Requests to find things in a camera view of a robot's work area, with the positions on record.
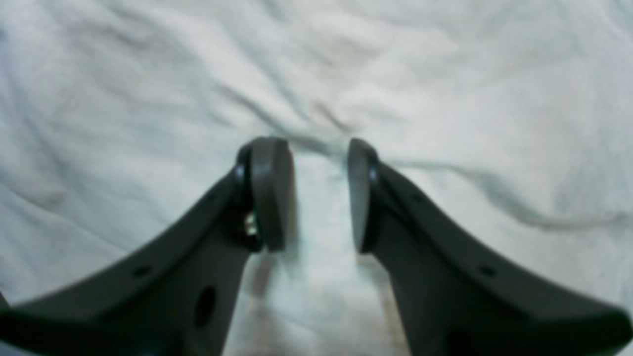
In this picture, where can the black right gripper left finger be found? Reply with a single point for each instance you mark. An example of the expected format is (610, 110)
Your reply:
(176, 295)

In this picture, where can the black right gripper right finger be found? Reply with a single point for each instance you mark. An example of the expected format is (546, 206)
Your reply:
(457, 297)

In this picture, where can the beige t-shirt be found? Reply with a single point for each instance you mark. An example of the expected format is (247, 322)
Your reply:
(514, 116)

